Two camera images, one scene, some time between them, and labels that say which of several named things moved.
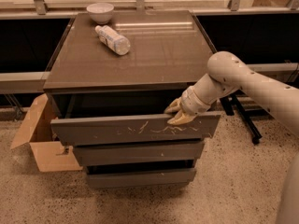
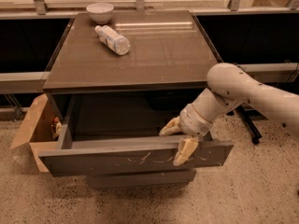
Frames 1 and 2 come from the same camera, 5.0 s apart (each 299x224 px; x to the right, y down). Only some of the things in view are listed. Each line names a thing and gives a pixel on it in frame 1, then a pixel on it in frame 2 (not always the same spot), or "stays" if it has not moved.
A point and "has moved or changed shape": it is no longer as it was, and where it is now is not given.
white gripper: x=189 y=102 -> x=192 y=120
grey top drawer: x=70 y=131 has moved or changed shape
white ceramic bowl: x=100 y=12 stays
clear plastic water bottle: x=119 y=44 stays
